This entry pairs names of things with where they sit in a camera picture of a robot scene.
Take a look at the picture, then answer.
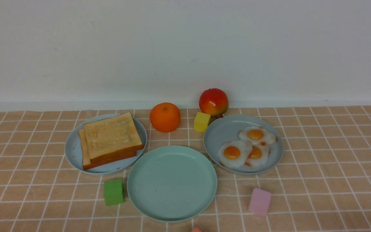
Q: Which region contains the fried egg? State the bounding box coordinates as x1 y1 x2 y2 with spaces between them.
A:
238 127 278 146
245 144 271 168
218 140 252 169

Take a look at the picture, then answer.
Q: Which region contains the toast slice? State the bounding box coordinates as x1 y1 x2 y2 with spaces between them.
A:
82 112 144 162
78 129 137 170

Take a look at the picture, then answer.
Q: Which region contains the yellow foam cube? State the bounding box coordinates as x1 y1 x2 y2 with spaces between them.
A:
193 112 211 133

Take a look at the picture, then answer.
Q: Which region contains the orange fruit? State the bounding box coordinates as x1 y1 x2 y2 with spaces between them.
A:
149 102 181 133

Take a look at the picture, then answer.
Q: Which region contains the red yellow apple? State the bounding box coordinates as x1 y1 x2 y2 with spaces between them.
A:
199 88 229 118

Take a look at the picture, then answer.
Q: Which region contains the grey-blue right plate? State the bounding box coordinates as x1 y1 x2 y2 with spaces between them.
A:
203 115 284 175

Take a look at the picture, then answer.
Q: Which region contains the green center plate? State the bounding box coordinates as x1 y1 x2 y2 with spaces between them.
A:
126 145 218 223

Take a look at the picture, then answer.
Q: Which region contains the green foam cube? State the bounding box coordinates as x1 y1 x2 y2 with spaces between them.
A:
103 179 125 207

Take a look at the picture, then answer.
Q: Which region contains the pink foam cube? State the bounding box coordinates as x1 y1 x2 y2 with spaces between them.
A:
248 188 272 217

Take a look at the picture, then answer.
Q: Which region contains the orange-red foam cube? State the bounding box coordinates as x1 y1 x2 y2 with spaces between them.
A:
191 227 202 232

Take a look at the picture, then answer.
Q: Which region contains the light blue left plate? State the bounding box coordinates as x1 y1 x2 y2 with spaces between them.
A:
64 114 147 175

